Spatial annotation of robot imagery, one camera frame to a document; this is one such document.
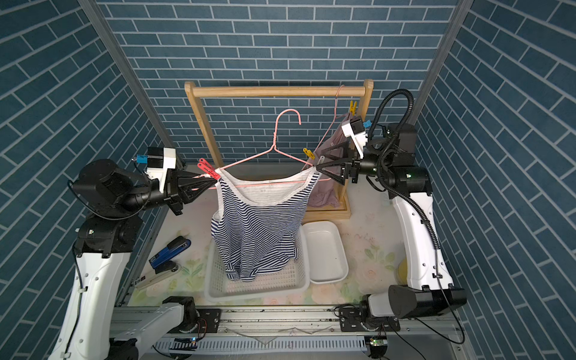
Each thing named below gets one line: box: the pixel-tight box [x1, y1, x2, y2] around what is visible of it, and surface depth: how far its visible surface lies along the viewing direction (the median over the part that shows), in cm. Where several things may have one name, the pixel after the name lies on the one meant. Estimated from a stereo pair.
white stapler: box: [133, 264, 182, 288], surface depth 84 cm
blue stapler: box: [148, 235, 192, 275], surface depth 89 cm
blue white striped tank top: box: [210, 167, 321, 283], surface depth 66 cm
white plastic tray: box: [302, 220, 350, 285], surface depth 90 cm
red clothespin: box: [197, 157, 221, 180], surface depth 49 cm
